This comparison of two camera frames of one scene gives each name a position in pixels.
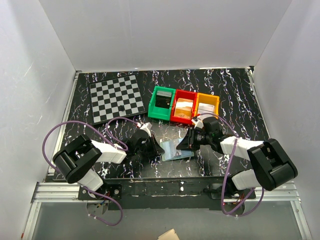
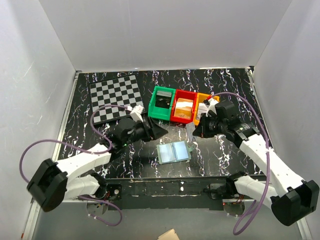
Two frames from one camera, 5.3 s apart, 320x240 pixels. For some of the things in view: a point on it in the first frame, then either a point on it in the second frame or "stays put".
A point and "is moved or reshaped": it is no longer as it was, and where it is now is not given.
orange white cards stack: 183,108 stays put
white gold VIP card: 170,148 is moved or reshaped
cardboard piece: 169,235 stays put
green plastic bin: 161,103 stays put
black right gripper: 184,144 -> 201,131
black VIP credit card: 162,101 stays put
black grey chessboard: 119,97 stays put
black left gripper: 156,149 -> 157,132
